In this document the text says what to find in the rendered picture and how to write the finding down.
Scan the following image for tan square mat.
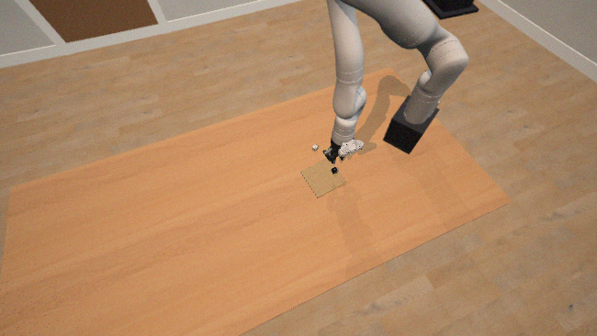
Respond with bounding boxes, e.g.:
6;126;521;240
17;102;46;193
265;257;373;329
300;158;346;198

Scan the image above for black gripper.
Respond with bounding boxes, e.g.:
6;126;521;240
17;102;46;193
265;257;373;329
323;138;345;164

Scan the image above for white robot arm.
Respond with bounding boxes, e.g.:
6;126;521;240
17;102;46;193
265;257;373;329
326;0;468;157

